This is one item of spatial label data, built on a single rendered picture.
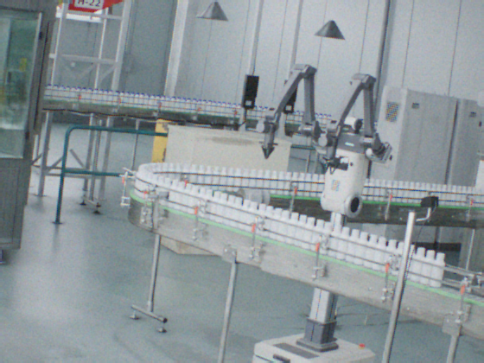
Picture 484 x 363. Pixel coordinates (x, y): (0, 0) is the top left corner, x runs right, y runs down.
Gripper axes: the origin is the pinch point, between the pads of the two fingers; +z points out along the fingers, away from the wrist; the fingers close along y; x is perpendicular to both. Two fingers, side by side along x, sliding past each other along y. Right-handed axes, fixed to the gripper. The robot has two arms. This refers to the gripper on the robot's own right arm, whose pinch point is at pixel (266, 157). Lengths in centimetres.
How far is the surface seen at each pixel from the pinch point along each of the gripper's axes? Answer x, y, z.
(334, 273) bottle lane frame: 76, 19, 48
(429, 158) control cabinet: -230, -563, 22
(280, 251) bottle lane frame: 37, 19, 45
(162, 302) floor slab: -159, -92, 140
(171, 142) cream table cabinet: -336, -246, 36
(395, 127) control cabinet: -257, -518, -8
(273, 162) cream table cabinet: -262, -318, 41
